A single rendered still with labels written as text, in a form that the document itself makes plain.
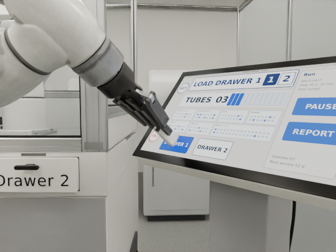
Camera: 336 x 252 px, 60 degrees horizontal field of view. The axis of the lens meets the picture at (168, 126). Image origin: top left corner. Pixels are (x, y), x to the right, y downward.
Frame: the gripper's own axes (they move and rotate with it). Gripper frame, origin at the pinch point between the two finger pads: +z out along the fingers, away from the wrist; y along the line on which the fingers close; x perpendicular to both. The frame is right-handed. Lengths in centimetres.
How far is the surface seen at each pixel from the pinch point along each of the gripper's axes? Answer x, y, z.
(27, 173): 22, 47, -3
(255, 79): -20.1, -13.8, 4.2
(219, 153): 1.1, -13.6, 4.1
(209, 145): -0.5, -10.2, 4.1
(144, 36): -219, 278, 103
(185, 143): -0.2, -3.0, 4.2
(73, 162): 12.7, 36.6, 3.0
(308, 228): -31, 14, 142
